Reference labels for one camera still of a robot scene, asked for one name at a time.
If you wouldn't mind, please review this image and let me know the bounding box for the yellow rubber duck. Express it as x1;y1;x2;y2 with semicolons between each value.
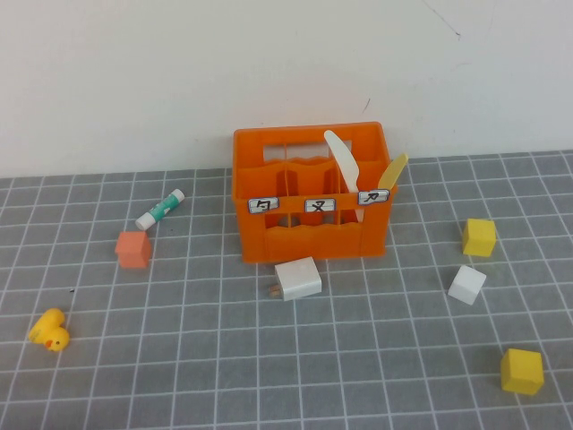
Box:
28;307;72;354

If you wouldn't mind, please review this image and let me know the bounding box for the white power adapter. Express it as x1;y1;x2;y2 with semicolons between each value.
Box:
267;256;324;302

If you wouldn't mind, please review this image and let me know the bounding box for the white plastic knife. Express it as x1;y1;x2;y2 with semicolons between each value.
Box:
323;129;364;223

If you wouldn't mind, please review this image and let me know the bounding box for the yellow plastic knife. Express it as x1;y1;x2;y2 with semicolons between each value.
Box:
378;153;409;192

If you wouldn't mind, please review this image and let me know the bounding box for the white foam cube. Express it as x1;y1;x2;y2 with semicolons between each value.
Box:
448;264;488;307

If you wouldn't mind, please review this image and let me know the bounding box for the white green glue stick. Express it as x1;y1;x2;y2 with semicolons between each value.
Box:
135;188;186;231

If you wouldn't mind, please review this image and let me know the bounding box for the orange plastic cutlery crate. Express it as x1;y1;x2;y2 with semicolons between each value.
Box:
232;121;399;265

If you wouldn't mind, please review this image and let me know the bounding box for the paper label knife character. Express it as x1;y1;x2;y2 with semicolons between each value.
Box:
356;188;390;207

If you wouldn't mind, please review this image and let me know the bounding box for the paper label spoon character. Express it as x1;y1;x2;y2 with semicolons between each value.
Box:
247;196;281;216

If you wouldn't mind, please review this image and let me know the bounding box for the paper label fork character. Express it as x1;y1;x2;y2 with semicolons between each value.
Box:
304;197;338;214

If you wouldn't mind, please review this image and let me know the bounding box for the grey grid table mat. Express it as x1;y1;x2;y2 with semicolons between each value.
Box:
0;150;573;430

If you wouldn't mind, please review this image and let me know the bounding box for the salmon orange house block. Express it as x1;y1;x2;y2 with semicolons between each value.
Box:
115;230;152;270

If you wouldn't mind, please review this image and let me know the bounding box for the yellow foam cube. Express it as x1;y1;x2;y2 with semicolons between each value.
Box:
461;218;498;258
500;348;545;396

